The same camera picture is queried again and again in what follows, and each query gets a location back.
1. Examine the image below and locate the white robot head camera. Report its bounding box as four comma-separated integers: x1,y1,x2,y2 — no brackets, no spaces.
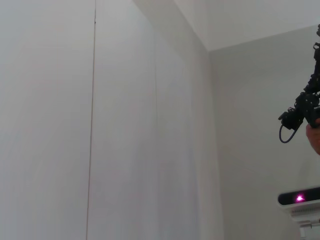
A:
277,186,320,240

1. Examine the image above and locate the bare person hand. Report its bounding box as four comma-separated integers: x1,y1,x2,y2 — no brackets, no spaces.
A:
305,123,320,156

